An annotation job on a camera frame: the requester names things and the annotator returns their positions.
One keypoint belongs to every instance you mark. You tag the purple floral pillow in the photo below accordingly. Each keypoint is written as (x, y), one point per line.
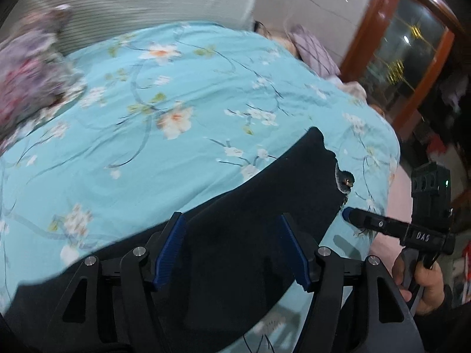
(36, 78)

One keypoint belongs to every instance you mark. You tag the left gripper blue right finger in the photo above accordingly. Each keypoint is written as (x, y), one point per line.
(294, 255)

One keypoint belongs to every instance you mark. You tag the white ribbed headboard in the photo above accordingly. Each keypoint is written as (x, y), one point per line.
(98, 20)

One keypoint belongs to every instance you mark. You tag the brown wooden door frame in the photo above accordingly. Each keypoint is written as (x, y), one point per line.
(398, 53)

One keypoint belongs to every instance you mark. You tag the black tracking camera box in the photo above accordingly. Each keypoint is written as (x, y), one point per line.
(431, 191)

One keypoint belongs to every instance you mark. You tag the light blue floral bedsheet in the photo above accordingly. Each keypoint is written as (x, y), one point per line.
(171, 117)

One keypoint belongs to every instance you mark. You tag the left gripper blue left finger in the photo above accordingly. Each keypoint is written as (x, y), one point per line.
(167, 249)

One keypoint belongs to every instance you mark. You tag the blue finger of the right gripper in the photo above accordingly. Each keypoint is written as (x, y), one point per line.
(356, 217)

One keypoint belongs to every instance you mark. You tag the person's right hand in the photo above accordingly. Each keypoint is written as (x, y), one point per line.
(431, 281)

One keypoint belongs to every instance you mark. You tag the black pants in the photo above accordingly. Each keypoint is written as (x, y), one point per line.
(230, 271)

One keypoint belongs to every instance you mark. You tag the pink checkered cloth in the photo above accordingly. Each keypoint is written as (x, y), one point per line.
(312, 52)

